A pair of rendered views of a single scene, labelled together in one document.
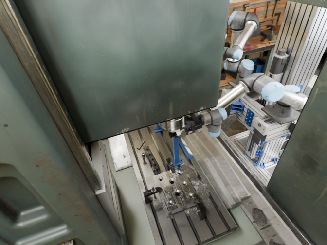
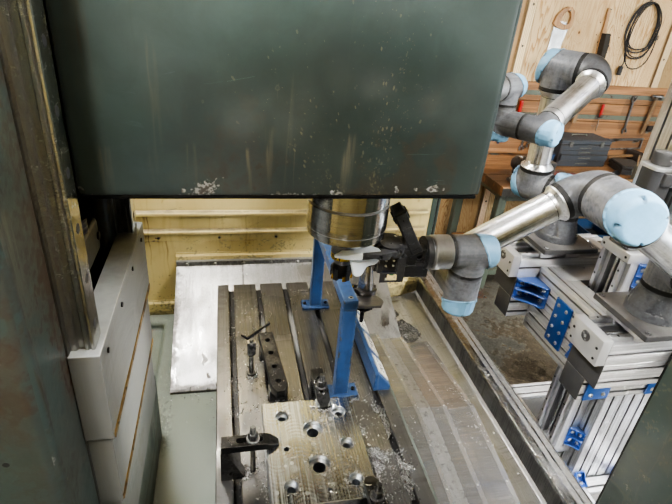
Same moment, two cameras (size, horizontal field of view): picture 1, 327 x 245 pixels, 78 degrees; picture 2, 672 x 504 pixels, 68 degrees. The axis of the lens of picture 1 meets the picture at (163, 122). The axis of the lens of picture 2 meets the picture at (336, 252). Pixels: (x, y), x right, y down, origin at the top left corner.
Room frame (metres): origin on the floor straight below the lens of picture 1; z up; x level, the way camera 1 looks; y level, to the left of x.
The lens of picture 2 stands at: (-0.04, -0.06, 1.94)
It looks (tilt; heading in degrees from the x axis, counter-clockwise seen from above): 28 degrees down; 2
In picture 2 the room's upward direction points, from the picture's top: 5 degrees clockwise
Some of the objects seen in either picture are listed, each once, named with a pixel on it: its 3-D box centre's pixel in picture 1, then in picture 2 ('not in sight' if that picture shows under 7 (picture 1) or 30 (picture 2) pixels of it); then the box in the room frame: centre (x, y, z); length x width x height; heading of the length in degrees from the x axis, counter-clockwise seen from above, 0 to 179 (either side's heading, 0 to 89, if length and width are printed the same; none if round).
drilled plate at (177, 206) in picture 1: (174, 189); (315, 453); (0.76, -0.03, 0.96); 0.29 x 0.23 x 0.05; 16
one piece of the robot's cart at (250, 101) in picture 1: (261, 113); (591, 321); (1.49, -0.96, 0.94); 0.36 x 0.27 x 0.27; 16
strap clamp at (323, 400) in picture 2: (171, 167); (319, 394); (0.94, -0.02, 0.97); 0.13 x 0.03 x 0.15; 16
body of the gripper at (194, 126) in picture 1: (192, 123); (401, 255); (0.89, -0.17, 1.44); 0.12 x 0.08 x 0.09; 105
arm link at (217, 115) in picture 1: (216, 115); (471, 252); (0.94, -0.32, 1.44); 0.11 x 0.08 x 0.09; 105
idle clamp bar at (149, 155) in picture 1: (151, 159); (272, 367); (1.07, 0.13, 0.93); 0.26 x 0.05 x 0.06; 21
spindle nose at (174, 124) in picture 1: (171, 113); (348, 203); (0.86, -0.05, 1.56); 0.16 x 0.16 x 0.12
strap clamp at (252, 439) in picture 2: (153, 193); (249, 450); (0.74, 0.12, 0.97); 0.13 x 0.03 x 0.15; 106
